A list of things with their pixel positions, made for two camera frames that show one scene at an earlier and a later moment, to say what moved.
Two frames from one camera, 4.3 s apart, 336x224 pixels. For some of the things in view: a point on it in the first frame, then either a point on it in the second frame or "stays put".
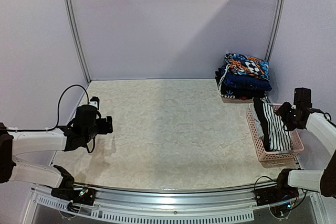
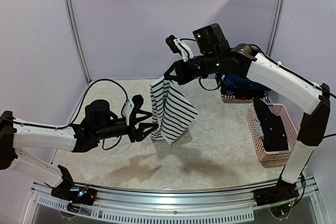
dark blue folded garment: (243, 82) stays put
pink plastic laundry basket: (274, 159) stays put
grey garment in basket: (260, 132) stays put
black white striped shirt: (280, 139) to (171, 113)
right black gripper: (284, 109) to (182, 70)
